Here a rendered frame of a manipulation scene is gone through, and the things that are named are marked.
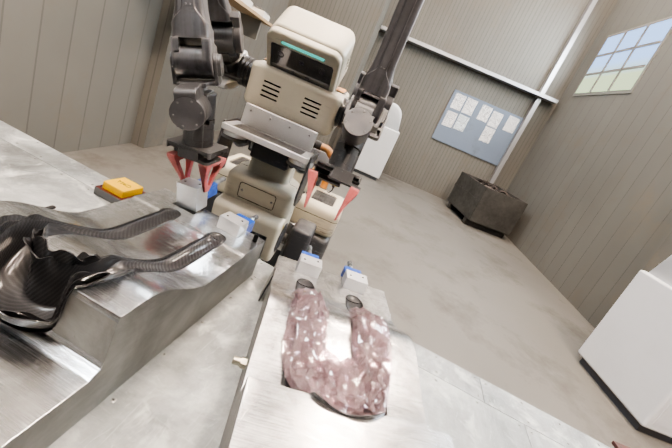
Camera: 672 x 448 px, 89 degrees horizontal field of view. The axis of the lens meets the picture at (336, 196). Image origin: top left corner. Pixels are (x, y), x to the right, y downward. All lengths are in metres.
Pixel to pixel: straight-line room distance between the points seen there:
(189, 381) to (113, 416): 0.09
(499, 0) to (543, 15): 0.84
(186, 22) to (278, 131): 0.41
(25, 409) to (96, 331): 0.08
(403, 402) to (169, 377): 0.33
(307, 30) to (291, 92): 0.17
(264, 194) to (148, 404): 0.68
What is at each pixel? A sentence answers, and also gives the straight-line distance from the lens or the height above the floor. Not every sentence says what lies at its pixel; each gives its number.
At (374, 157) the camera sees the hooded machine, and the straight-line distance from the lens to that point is 6.20.
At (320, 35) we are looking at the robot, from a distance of 0.97.
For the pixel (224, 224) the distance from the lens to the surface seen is 0.73.
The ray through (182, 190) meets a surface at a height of 0.93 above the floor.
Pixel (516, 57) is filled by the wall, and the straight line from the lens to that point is 7.74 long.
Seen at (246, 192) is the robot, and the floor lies 0.84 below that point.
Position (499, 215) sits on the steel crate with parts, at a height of 0.38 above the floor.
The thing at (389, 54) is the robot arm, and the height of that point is 1.33.
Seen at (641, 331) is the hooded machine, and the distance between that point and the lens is 3.38.
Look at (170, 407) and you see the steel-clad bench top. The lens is 0.55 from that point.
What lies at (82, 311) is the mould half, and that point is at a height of 0.91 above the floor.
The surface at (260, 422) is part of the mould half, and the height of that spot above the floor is 0.91.
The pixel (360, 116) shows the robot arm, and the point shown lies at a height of 1.20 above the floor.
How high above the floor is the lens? 1.23
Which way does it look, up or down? 16 degrees down
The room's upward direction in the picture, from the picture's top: 23 degrees clockwise
